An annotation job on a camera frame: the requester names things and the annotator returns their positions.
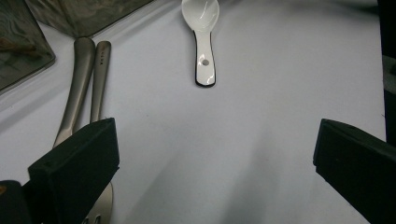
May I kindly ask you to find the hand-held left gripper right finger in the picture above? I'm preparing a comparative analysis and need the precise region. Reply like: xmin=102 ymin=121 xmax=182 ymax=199
xmin=312 ymin=118 xmax=396 ymax=224

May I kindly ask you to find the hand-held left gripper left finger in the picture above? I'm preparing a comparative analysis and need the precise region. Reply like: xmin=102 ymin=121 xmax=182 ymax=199
xmin=27 ymin=117 xmax=120 ymax=224

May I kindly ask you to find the metal fork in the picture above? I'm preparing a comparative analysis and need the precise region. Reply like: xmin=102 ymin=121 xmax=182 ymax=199
xmin=81 ymin=40 xmax=115 ymax=224
xmin=51 ymin=36 xmax=96 ymax=148

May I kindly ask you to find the transparent grey plastic basket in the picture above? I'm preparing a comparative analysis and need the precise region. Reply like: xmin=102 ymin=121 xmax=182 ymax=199
xmin=0 ymin=0 xmax=57 ymax=92
xmin=24 ymin=0 xmax=155 ymax=39

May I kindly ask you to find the white ceramic spoon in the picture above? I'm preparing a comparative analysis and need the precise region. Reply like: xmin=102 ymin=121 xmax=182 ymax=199
xmin=181 ymin=0 xmax=220 ymax=88

